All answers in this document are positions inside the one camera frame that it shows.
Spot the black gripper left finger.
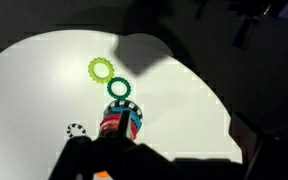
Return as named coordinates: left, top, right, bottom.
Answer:
left=48, top=136, right=98, bottom=180

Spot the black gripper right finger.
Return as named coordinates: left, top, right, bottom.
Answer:
left=117, top=110, right=132, bottom=138

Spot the blue gear ring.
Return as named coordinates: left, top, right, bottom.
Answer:
left=105, top=105, right=144, bottom=129

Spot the large black-white striped ring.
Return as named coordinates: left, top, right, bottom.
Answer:
left=104, top=99, right=144, bottom=120

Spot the red gear ring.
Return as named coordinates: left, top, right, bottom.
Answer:
left=99, top=114, right=139, bottom=141

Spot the dark green gear ring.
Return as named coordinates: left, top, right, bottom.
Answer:
left=106, top=76, right=132, bottom=101

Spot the orange ring holder peg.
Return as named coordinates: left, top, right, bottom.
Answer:
left=95, top=171, right=109, bottom=178

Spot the small black-white striped ring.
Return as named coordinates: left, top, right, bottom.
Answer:
left=66, top=122, right=87, bottom=139

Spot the yellow-green gear ring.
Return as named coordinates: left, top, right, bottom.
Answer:
left=87, top=56, right=115, bottom=84

